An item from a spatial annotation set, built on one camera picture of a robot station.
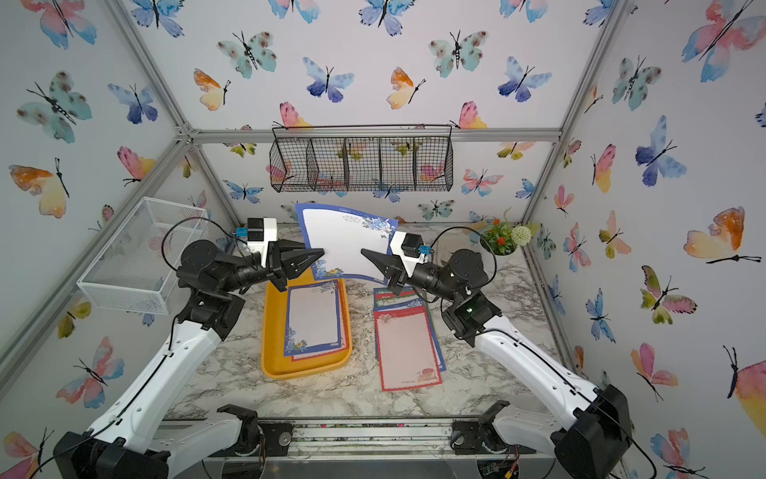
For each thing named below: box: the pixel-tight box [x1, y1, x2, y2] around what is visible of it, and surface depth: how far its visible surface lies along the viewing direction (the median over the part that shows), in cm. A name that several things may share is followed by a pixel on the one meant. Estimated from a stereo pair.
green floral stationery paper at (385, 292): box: [373, 285, 416, 300], surface depth 103 cm
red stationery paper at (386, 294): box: [374, 289, 416, 301], surface depth 103 cm
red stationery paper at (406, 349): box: [373, 306, 443, 393], surface depth 91 cm
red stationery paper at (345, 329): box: [291, 279, 351, 363], surface depth 90 cm
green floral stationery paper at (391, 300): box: [374, 295, 421, 308], surface depth 101 cm
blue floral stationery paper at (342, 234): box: [295, 203, 399, 285], surface depth 52 cm
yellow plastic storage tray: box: [261, 267, 353, 381], surface depth 88 cm
